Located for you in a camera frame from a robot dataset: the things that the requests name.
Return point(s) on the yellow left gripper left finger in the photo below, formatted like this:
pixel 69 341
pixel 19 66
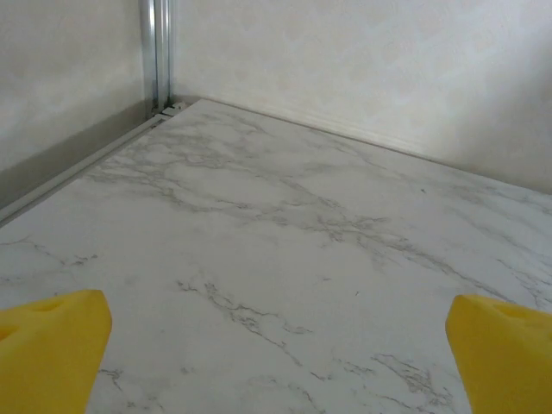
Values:
pixel 47 353

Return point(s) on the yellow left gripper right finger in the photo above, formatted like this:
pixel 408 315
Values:
pixel 509 358

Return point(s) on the aluminium side rail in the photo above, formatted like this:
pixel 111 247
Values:
pixel 86 166

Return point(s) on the aluminium frame post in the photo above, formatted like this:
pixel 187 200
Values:
pixel 156 52

